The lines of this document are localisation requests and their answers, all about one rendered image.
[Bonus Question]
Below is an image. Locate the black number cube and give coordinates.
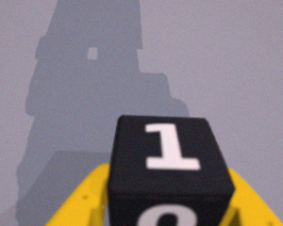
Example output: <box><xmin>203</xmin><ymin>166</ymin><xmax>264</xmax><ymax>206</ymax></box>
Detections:
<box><xmin>107</xmin><ymin>115</ymin><xmax>237</xmax><ymax>226</ymax></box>

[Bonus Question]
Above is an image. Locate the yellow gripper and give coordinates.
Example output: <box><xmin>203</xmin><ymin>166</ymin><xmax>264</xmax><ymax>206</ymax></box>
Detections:
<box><xmin>45</xmin><ymin>164</ymin><xmax>283</xmax><ymax>226</ymax></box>

